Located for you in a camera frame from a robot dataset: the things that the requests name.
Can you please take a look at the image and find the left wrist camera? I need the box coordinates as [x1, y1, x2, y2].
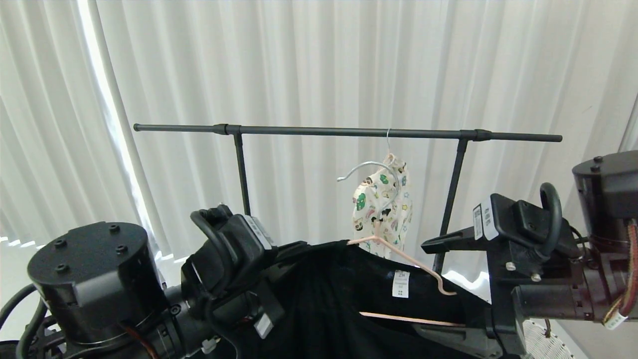
[181, 204, 278, 309]

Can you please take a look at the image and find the black clothes rack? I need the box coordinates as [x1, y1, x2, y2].
[133, 123, 563, 275]

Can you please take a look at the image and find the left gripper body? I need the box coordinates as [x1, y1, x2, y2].
[199, 278, 286, 351]

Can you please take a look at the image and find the white curtain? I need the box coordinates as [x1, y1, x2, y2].
[0, 0, 638, 300]

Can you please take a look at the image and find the cream printed garment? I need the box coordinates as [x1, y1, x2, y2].
[351, 153, 414, 260]

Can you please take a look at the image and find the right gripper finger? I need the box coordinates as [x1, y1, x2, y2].
[413, 323, 502, 359]
[421, 225, 494, 255]

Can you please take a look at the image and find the black garment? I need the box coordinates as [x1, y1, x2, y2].
[219, 240, 501, 359]

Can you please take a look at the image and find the white laundry basket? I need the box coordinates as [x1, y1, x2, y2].
[518, 319, 577, 359]

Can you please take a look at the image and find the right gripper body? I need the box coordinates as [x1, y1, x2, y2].
[489, 258, 595, 356]

